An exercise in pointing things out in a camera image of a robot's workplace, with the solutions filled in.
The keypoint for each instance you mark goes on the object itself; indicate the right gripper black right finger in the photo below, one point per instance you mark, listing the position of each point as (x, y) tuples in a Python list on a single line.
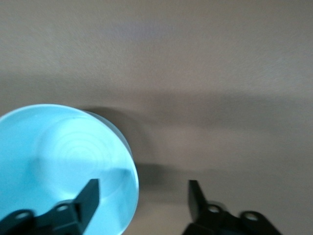
[(210, 218)]

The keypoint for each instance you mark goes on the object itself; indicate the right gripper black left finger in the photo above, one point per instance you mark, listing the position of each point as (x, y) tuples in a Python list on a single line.
[(73, 213)]

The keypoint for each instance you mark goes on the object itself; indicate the brown table cover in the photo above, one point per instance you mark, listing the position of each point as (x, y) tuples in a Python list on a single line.
[(195, 61)]

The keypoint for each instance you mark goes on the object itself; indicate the light blue bowl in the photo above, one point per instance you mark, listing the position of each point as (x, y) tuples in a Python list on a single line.
[(61, 159)]

